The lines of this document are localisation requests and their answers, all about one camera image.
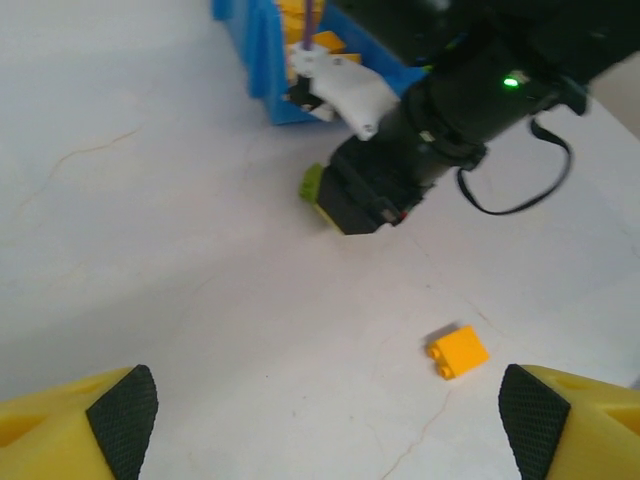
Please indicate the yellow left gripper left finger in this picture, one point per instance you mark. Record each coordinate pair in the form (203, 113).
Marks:
(60, 430)

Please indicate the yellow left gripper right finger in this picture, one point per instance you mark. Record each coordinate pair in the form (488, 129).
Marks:
(580, 430)

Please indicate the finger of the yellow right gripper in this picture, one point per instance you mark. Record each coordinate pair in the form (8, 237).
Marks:
(327, 217)

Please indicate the green lego brick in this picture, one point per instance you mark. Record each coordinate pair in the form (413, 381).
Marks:
(310, 185)

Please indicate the small orange lego brick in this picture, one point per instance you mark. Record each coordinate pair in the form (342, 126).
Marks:
(460, 352)

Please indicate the blue plastic divided bin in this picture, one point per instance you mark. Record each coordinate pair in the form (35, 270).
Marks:
(260, 60)

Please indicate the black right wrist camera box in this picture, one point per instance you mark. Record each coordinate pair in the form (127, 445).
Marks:
(360, 195)

